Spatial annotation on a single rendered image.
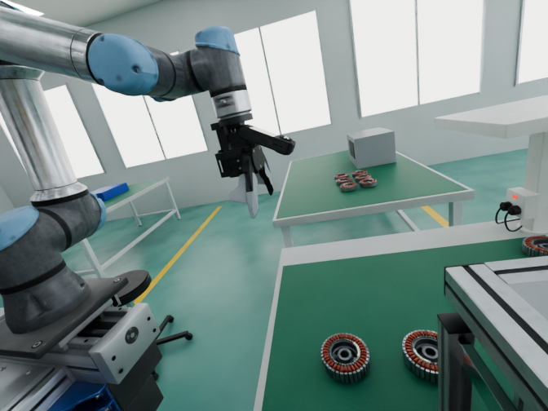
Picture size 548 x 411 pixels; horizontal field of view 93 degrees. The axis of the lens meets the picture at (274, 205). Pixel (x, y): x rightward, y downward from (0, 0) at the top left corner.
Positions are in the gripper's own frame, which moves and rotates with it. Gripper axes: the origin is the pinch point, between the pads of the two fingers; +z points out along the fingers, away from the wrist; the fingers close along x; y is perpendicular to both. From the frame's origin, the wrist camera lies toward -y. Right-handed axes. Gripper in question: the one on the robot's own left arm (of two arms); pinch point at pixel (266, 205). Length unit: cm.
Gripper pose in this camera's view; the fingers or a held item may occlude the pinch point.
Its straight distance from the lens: 58.9
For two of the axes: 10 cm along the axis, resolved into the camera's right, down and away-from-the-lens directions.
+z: 2.1, 9.2, 3.2
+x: -2.5, 3.7, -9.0
